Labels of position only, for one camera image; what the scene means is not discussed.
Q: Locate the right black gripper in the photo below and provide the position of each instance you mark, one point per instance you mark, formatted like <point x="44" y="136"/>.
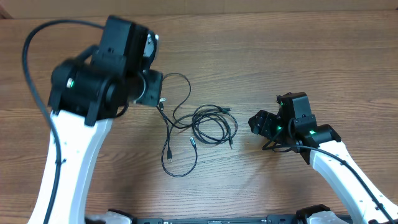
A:
<point x="263" y="122"/>

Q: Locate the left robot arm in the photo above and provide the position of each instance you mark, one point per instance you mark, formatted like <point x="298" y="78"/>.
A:
<point x="88" y="92"/>

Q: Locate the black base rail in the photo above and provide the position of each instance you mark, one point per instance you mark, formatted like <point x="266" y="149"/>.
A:
<point x="113" y="217"/>

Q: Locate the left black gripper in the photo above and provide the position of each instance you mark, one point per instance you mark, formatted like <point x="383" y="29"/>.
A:
<point x="155" y="83"/>

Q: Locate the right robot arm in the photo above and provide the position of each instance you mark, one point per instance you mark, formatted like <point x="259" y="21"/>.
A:
<point x="294" y="128"/>

